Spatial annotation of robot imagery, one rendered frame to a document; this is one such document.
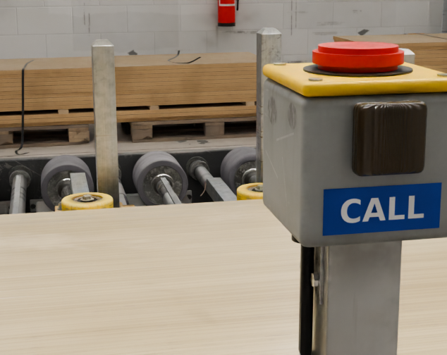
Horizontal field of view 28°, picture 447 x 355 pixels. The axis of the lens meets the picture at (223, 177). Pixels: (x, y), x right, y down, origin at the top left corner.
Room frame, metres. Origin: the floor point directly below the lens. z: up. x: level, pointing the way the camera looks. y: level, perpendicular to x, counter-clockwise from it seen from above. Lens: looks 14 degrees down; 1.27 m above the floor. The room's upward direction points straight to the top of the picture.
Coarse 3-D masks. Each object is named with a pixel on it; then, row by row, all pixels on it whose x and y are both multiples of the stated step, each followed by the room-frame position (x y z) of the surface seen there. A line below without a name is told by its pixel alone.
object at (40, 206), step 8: (32, 200) 1.92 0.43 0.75; (40, 200) 1.92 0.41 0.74; (128, 200) 1.92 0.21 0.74; (136, 200) 1.92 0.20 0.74; (184, 200) 1.92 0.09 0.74; (0, 208) 1.86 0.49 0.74; (8, 208) 1.91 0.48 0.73; (32, 208) 1.91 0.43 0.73; (40, 208) 1.86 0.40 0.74; (48, 208) 1.86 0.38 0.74
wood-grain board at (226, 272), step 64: (0, 256) 1.07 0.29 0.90; (64, 256) 1.07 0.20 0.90; (128, 256) 1.07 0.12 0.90; (192, 256) 1.07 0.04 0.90; (256, 256) 1.07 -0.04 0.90; (0, 320) 0.87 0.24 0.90; (64, 320) 0.87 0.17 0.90; (128, 320) 0.86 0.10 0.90; (192, 320) 0.86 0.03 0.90; (256, 320) 0.86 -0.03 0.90
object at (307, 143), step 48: (288, 96) 0.37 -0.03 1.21; (336, 96) 0.36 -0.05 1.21; (384, 96) 0.36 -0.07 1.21; (432, 96) 0.36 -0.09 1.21; (288, 144) 0.37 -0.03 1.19; (336, 144) 0.35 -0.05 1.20; (432, 144) 0.36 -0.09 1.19; (288, 192) 0.37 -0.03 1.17; (336, 240) 0.35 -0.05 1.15; (384, 240) 0.36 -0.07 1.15
